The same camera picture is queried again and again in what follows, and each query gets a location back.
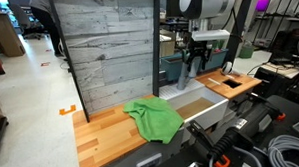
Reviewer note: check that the person in dark trousers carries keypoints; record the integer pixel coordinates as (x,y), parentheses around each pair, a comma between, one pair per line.
(45,20)

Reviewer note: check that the green waste bin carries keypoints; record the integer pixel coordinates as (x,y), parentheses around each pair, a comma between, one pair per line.
(246,51)

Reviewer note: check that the green cloth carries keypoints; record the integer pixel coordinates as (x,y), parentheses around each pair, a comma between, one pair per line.
(154,121)

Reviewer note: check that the white stick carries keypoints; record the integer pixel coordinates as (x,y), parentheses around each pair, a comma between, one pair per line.
(214,81)

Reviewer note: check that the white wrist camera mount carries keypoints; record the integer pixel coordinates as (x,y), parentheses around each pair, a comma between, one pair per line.
(210,35)

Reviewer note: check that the teal plastic bin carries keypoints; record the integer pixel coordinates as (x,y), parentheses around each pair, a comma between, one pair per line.
(170,66)

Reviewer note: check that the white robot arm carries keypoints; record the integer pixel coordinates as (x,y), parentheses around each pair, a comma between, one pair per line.
(206,4)

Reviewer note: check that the grey wood-look back panel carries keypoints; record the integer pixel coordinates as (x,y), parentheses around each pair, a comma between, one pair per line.
(111,48)

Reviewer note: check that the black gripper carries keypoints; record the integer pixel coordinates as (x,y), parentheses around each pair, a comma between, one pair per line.
(198,46)

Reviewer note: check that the black frame post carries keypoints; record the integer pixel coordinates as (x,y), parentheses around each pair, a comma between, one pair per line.
(237,27)
(70,69)
(155,43)

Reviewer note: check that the orange floor marker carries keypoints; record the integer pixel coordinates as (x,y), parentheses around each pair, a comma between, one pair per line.
(67,110)

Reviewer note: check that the black pegboard table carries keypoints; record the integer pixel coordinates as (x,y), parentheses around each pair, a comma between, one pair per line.
(283,105)

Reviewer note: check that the wooden countertop slab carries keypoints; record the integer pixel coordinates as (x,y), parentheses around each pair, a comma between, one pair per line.
(104,138)

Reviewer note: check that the wooden countertop with cutout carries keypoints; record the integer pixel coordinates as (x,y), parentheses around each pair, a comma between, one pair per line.
(246,81)

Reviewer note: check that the wooden desk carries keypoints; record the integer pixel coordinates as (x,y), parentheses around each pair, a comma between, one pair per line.
(4,33)

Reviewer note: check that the orange-tipped black clamp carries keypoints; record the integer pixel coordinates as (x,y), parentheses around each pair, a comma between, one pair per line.
(222,163)

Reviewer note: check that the white sink basin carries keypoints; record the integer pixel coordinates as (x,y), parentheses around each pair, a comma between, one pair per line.
(200,106)

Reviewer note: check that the black bar clamp with label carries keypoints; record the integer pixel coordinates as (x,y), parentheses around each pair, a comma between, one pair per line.
(247,123)

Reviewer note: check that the purple lit screen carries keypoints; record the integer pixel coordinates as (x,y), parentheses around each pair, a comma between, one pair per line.
(263,3)

